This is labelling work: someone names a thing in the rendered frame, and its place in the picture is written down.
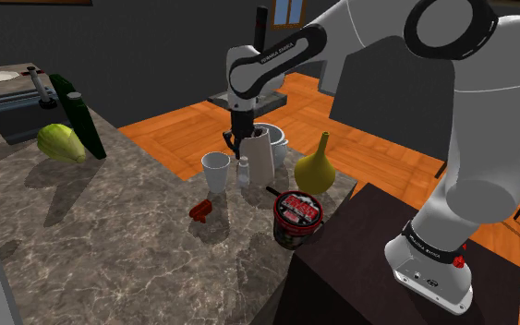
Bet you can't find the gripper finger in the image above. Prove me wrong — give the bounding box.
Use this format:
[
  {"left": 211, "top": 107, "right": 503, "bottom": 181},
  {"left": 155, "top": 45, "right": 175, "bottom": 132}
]
[{"left": 222, "top": 130, "right": 241, "bottom": 161}]

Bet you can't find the white paper cup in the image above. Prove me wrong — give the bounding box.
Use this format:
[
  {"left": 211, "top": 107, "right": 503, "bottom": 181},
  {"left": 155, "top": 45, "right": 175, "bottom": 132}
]
[{"left": 200, "top": 151, "right": 232, "bottom": 195}]

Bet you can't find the grey low table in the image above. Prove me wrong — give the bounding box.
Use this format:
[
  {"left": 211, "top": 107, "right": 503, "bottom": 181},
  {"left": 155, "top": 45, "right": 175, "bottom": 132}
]
[{"left": 207, "top": 88, "right": 288, "bottom": 114}]

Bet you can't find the small clear bottle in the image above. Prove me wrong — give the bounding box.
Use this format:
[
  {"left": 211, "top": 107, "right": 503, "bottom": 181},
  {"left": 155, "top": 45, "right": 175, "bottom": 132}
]
[{"left": 236, "top": 155, "right": 251, "bottom": 188}]

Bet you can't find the grey round pot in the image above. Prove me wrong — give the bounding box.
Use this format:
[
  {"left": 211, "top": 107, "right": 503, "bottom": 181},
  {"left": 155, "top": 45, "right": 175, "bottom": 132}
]
[{"left": 253, "top": 122, "right": 289, "bottom": 171}]

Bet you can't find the small red clip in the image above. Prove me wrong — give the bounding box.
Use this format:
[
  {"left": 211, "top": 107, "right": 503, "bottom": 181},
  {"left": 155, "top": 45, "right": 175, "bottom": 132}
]
[{"left": 188, "top": 199, "right": 213, "bottom": 224}]

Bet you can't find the yellow long-necked vase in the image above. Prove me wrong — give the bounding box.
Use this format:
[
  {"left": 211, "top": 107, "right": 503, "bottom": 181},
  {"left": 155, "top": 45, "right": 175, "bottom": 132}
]
[{"left": 293, "top": 131, "right": 337, "bottom": 196}]

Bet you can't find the red-lidded round tub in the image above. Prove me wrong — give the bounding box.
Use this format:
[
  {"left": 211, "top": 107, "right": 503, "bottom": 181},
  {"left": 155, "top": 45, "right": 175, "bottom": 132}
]
[{"left": 272, "top": 190, "right": 324, "bottom": 251}]

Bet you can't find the wooden framed window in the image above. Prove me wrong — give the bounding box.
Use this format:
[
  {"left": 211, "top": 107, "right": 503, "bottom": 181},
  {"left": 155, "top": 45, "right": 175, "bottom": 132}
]
[{"left": 270, "top": 0, "right": 309, "bottom": 30}]

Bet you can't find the dark green bottle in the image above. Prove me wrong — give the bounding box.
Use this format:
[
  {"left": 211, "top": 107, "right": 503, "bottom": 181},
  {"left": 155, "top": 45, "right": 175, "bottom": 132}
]
[{"left": 48, "top": 73, "right": 107, "bottom": 161}]

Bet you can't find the green squash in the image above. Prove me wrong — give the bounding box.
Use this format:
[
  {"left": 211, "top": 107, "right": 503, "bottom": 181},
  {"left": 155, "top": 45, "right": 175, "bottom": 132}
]
[{"left": 36, "top": 123, "right": 88, "bottom": 164}]

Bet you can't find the dark robot stand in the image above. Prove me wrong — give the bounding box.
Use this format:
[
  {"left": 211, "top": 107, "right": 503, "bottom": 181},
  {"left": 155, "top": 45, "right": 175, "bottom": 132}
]
[{"left": 272, "top": 182, "right": 520, "bottom": 325}]

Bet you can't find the dark grey toaster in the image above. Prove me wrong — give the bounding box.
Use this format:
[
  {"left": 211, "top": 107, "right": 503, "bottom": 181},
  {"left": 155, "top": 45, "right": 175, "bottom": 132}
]
[{"left": 0, "top": 87, "right": 73, "bottom": 146}]

